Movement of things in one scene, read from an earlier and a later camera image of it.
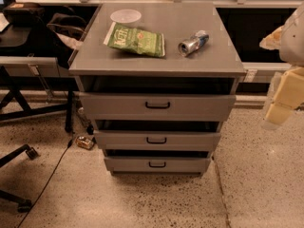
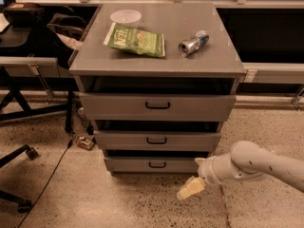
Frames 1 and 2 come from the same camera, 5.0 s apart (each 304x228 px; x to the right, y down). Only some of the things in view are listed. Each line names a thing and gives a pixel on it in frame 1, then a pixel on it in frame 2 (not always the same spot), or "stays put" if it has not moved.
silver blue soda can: (194, 44) stays put
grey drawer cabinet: (157, 81) stays put
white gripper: (294, 42) → (206, 170)
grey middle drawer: (123, 140) stays put
